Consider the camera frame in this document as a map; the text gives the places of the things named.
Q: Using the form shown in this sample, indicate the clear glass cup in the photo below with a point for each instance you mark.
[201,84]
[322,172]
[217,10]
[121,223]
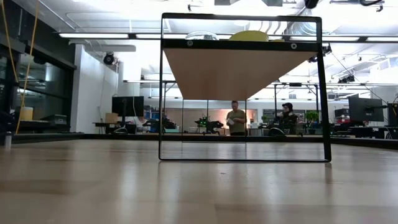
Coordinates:
[202,35]

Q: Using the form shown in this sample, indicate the yellow mug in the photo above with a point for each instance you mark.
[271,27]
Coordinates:
[248,36]

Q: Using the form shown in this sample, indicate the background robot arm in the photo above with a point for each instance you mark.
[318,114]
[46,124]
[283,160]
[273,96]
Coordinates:
[208,124]

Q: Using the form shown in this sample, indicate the person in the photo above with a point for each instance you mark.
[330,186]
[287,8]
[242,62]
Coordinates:
[287,119]
[236,121]

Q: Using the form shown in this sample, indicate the black computer monitor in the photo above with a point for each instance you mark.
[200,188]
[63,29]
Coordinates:
[127,105]
[365,109]

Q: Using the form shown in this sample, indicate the cardboard box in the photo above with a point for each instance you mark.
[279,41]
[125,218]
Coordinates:
[111,118]

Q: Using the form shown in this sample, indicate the green potted plant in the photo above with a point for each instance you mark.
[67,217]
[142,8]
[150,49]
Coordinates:
[312,119]

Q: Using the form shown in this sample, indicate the long ceiling light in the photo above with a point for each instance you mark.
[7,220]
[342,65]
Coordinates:
[93,35]

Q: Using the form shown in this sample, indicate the grey storage box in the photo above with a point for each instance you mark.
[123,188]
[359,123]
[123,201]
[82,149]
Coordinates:
[54,120]

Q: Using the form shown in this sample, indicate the yellow bucket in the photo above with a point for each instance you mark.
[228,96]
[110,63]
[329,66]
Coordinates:
[26,114]

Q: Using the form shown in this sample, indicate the wooden shelf with black frame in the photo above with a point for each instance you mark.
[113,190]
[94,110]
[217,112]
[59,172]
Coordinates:
[236,71]

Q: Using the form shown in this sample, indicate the black ceiling camera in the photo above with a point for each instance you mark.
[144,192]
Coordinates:
[109,58]

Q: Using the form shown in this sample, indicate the black table frame rails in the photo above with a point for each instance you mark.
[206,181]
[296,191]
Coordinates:
[93,137]

